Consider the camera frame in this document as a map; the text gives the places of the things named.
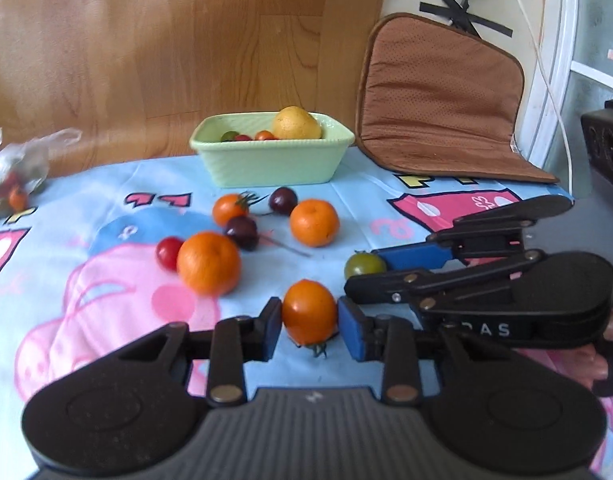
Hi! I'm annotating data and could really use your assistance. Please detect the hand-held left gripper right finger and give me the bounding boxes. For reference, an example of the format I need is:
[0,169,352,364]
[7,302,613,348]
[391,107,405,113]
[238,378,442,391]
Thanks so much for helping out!
[337,296,468,407]

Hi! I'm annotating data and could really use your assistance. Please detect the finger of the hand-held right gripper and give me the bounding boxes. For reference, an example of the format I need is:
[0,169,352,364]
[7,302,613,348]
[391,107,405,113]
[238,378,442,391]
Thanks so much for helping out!
[374,195,573,272]
[343,248,548,312]

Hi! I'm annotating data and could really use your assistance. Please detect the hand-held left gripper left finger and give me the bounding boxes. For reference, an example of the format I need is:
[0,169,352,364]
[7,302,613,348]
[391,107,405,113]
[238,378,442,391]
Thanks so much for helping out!
[114,297,283,407]

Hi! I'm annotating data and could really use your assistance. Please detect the orange tomato with stem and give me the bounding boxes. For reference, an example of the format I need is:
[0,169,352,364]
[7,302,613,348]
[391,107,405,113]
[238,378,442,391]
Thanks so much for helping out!
[281,279,339,358]
[212,191,270,228]

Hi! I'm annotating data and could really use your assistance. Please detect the large orange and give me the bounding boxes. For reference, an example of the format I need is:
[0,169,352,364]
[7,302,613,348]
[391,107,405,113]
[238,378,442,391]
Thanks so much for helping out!
[176,231,242,297]

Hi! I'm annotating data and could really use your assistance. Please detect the small orange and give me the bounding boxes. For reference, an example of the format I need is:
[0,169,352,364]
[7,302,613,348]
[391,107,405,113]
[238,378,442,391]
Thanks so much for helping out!
[289,199,340,248]

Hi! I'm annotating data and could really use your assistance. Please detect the light green rectangular bowl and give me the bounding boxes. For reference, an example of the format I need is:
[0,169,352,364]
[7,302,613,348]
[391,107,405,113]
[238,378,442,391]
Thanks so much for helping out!
[189,112,356,189]

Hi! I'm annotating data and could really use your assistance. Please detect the person's right hand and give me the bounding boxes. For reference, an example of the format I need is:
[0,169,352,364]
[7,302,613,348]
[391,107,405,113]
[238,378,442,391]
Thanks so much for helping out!
[561,320,613,391]

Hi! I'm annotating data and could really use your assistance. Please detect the thin brown stem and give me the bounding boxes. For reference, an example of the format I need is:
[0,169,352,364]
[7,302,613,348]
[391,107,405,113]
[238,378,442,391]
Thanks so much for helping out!
[259,231,312,259]

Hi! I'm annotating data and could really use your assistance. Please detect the dark purple tomato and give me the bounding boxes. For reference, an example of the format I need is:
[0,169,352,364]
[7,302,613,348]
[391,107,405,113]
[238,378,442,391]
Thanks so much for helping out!
[269,186,298,216]
[225,216,260,252]

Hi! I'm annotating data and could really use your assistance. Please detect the red cherry tomato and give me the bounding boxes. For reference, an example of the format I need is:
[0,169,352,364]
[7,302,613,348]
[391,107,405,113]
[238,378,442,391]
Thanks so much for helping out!
[156,236,185,271]

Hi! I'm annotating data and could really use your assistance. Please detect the brown seat cushion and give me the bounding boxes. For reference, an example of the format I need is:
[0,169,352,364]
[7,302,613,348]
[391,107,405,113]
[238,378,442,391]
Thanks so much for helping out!
[355,12,561,185]

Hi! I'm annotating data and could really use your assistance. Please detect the yellow lemon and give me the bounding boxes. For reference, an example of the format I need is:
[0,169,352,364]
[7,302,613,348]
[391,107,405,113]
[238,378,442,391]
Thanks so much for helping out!
[271,106,322,141]

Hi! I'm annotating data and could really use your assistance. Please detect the black speaker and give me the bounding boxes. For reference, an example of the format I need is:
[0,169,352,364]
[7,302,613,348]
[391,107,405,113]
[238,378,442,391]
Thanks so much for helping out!
[580,100,613,207]

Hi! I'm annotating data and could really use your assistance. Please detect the cartoon pig printed blanket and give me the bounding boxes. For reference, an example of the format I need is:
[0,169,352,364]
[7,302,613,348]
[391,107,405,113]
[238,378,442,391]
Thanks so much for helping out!
[0,146,613,480]

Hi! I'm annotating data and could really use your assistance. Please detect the black tape cross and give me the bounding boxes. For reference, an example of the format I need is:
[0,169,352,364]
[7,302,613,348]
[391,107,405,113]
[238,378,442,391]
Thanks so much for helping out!
[419,0,514,39]

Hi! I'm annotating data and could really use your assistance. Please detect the clear plastic bag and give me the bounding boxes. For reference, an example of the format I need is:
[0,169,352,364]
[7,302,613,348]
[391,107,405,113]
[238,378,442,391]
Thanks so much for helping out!
[0,127,83,224]

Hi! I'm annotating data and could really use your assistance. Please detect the wood pattern sheet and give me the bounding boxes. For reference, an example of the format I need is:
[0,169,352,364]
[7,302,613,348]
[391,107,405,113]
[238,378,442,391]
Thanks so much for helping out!
[0,0,391,181]

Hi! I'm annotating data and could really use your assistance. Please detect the white power adapter with cable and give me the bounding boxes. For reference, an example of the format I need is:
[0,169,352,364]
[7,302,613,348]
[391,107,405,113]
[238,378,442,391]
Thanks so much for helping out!
[499,0,576,198]

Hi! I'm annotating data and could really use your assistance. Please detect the white window frame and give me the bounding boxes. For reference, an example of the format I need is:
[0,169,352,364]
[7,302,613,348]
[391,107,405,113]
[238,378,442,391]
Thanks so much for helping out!
[529,0,613,173]

